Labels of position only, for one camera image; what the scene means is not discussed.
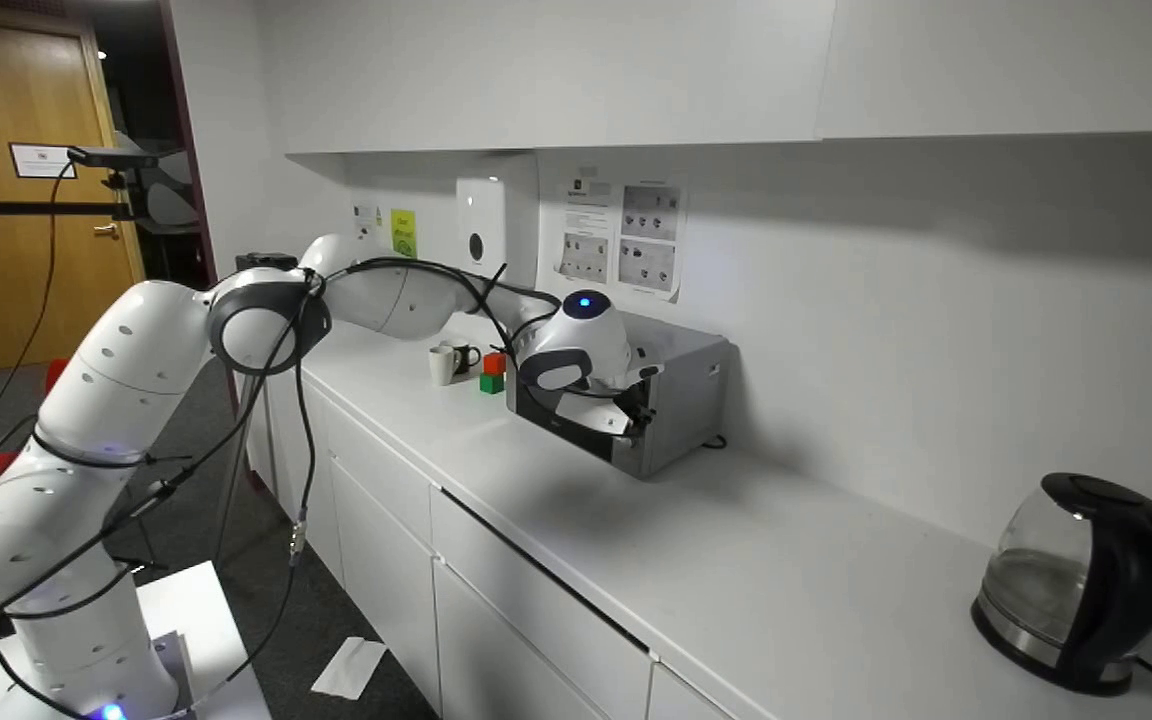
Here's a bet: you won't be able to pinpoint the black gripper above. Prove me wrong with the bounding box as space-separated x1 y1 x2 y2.
510 353 654 466

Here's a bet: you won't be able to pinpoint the white robot base table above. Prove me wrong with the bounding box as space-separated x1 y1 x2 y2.
0 563 270 720

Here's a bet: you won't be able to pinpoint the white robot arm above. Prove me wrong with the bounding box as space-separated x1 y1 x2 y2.
0 238 636 720

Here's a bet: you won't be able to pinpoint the grey microwave oven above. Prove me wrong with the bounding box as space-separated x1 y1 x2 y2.
518 308 734 486

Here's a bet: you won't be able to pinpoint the green cube block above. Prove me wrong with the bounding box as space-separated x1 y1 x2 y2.
479 377 502 395

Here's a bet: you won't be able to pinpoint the red cube block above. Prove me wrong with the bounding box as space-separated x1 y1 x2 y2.
479 347 507 377

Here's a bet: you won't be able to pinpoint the black paper cup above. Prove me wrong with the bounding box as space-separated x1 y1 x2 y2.
453 346 479 380

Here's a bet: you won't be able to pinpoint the white mug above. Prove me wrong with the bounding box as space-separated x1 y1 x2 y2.
428 346 457 384

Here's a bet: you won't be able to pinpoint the white paper towel dispenser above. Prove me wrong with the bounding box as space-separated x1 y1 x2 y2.
453 177 507 272

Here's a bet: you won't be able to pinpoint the white counter base cabinets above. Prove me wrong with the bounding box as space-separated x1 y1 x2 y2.
246 377 730 720

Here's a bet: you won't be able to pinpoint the white paper on floor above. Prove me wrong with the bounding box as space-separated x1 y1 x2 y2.
313 635 384 702

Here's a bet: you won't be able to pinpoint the glass electric kettle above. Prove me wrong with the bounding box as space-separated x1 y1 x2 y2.
973 473 1152 698

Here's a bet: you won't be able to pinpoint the wooden door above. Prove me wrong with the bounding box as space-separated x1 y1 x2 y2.
0 8 142 372

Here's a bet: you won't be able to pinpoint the yellow wall notice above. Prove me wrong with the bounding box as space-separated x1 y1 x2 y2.
387 210 419 256

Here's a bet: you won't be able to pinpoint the upper wall cabinets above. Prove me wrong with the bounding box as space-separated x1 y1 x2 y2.
254 0 1152 154

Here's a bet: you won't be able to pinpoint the black camera stand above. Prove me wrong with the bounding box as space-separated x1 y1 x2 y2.
0 144 201 238

